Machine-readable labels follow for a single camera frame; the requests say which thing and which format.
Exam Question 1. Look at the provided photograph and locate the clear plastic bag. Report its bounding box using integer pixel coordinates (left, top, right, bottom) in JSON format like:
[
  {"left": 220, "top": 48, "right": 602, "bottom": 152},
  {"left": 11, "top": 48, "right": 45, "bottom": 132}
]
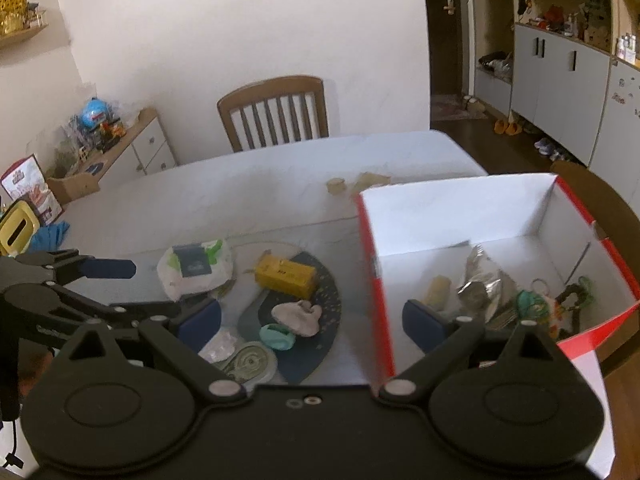
[{"left": 198, "top": 328, "right": 238, "bottom": 364}]

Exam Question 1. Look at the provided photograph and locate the silver foil bag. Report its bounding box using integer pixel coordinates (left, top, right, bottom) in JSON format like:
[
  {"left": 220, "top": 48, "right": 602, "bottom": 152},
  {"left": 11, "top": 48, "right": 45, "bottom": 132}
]
[{"left": 457, "top": 245, "right": 518, "bottom": 323}]

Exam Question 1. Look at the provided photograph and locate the yellow sponge block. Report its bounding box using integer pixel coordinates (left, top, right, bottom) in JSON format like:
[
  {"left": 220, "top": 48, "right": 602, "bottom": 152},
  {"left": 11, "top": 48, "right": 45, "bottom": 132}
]
[{"left": 424, "top": 275, "right": 451, "bottom": 311}]

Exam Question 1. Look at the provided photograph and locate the green colourful packet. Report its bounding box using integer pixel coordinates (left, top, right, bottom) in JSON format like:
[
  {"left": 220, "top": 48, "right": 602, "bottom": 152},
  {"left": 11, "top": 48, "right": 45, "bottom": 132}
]
[{"left": 515, "top": 290, "right": 572, "bottom": 341}]

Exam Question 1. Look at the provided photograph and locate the white gear case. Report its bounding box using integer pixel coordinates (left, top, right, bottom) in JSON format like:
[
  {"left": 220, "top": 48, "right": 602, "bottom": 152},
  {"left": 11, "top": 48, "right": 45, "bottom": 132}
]
[{"left": 221, "top": 341, "right": 278, "bottom": 390}]

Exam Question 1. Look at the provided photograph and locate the white tissue pack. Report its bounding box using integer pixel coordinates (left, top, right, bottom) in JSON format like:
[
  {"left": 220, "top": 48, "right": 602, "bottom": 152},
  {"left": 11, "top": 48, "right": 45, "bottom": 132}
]
[{"left": 156, "top": 238, "right": 234, "bottom": 301}]

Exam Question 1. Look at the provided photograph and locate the teal small pouch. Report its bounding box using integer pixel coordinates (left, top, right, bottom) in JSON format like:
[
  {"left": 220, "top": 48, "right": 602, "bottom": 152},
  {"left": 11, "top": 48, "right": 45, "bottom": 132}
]
[{"left": 259, "top": 323, "right": 296, "bottom": 351}]

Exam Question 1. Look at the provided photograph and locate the yellow cardboard box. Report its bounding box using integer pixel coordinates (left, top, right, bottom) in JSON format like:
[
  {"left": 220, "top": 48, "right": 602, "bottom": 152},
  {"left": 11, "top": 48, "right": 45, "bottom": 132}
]
[{"left": 254, "top": 254, "right": 318, "bottom": 300}]

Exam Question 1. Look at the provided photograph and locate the blue cloth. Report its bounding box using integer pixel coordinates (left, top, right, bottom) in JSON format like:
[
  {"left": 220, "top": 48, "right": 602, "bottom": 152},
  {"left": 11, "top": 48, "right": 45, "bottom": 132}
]
[{"left": 27, "top": 221, "right": 70, "bottom": 252}]

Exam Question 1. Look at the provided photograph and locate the yellow tissue box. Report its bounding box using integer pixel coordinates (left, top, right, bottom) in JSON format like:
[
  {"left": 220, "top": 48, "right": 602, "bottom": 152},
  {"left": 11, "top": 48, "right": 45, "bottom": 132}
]
[{"left": 0, "top": 200, "right": 40, "bottom": 256}]

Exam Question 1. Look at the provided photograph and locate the red white cardboard box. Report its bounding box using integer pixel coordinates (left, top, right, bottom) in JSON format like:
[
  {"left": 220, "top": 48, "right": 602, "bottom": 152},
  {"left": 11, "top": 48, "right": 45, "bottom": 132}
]
[{"left": 358, "top": 174, "right": 639, "bottom": 479}]

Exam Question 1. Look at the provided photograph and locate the round blue placemat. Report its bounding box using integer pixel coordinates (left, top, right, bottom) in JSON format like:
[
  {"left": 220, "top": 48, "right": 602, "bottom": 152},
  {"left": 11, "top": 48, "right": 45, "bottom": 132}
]
[{"left": 236, "top": 252, "right": 342, "bottom": 385}]

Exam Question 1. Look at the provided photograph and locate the white drawer side cabinet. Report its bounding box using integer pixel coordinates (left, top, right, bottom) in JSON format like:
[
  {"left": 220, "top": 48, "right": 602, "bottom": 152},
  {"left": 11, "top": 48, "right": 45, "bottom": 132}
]
[{"left": 44, "top": 107, "right": 179, "bottom": 206}]

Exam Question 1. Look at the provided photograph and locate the tan wooden block pair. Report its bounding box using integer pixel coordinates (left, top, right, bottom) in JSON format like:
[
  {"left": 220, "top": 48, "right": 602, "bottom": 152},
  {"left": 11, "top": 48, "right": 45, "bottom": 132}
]
[{"left": 352, "top": 171, "right": 392, "bottom": 196}]

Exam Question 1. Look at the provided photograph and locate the wooden chair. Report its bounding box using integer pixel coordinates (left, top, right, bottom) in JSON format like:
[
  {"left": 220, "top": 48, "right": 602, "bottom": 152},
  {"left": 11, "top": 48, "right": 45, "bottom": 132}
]
[{"left": 217, "top": 75, "right": 330, "bottom": 153}]

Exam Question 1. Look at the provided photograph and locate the white cabinet wall unit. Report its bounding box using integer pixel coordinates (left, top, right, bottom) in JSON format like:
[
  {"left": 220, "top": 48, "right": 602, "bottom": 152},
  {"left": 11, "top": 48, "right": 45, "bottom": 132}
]
[{"left": 470, "top": 0, "right": 639, "bottom": 200}]

